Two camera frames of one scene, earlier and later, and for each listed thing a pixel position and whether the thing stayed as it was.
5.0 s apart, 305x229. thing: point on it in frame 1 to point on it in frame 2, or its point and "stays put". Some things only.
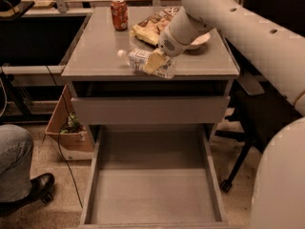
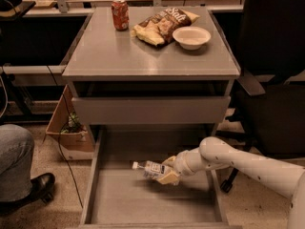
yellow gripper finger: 153,62 to 169,178
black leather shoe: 42,189 stays put
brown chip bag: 151,29 stays put
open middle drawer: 157,177 stays put
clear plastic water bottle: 137,58 to 151,170
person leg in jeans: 16,155 stays put
